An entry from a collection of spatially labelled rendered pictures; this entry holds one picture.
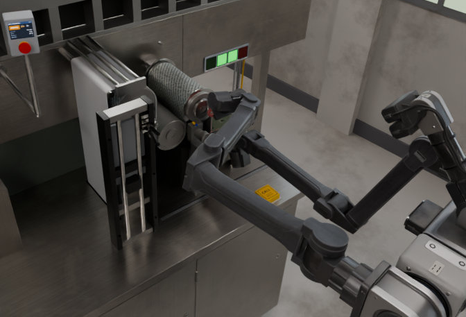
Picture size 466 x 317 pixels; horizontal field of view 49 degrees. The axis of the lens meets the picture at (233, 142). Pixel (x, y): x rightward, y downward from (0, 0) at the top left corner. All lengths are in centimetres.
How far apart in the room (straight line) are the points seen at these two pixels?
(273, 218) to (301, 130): 284
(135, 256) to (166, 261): 11
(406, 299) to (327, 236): 19
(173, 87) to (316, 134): 221
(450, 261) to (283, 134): 289
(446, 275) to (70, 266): 119
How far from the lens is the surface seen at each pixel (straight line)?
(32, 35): 142
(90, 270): 178
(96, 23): 188
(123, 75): 162
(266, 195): 198
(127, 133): 157
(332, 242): 107
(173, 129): 181
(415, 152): 141
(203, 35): 217
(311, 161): 366
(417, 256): 106
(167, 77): 190
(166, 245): 182
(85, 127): 186
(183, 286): 195
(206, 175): 120
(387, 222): 337
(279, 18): 245
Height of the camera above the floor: 227
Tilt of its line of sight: 37 degrees down
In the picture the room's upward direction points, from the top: 5 degrees clockwise
